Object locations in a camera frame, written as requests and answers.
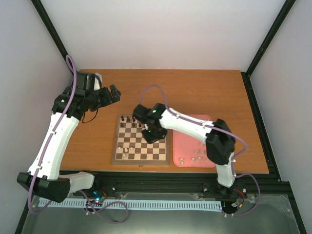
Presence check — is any black frame post right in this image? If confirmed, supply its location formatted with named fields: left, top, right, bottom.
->
left=245, top=0, right=296, bottom=77

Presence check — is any pink plastic tray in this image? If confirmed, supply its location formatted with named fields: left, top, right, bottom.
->
left=173, top=130, right=215, bottom=168

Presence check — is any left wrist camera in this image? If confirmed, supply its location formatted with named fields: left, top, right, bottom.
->
left=75, top=72, right=102, bottom=96

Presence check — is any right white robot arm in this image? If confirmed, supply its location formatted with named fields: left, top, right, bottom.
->
left=133, top=103, right=236, bottom=188

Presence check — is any black frame post left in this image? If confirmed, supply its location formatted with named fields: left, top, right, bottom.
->
left=31, top=0, right=69, bottom=62

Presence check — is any wooden chess board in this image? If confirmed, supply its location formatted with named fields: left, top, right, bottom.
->
left=112, top=114, right=170, bottom=165

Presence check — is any light blue cable duct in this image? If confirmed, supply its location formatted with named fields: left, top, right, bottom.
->
left=49, top=198, right=222, bottom=212

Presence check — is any black frame post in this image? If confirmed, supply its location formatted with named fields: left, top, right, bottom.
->
left=245, top=0, right=296, bottom=77
left=31, top=0, right=69, bottom=62

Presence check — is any dark chess pieces row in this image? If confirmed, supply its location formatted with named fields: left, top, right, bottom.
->
left=119, top=115, right=143, bottom=128

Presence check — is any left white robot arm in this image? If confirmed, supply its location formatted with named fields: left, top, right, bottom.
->
left=17, top=85, right=121, bottom=202

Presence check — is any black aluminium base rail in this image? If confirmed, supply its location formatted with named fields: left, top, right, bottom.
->
left=58, top=170, right=291, bottom=199

